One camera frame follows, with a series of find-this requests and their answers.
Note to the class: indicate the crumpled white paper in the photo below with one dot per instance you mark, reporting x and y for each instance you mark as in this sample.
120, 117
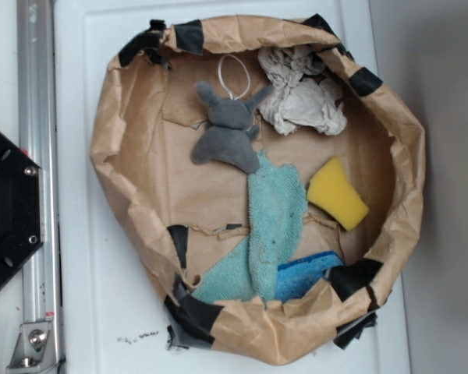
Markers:
304, 94

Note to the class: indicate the teal terry cloth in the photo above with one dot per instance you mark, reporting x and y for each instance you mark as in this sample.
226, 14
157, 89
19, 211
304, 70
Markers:
276, 205

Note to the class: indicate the grey plush toy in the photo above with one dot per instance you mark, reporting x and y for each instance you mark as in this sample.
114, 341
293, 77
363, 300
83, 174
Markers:
231, 130

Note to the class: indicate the brown paper bag bin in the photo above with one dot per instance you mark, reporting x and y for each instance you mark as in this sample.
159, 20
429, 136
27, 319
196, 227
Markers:
183, 217

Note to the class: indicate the yellow sponge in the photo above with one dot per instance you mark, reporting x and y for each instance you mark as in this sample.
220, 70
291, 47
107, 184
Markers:
330, 190

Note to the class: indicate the blue sponge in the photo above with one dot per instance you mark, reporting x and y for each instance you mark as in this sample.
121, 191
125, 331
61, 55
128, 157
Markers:
296, 278

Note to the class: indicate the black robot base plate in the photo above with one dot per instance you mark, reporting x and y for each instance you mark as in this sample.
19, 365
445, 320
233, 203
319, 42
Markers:
21, 232

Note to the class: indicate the metal corner bracket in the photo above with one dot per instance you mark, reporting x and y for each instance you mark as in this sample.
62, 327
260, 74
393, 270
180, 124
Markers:
37, 350

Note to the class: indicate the aluminium rail profile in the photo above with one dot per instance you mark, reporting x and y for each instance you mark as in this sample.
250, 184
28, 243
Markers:
42, 287

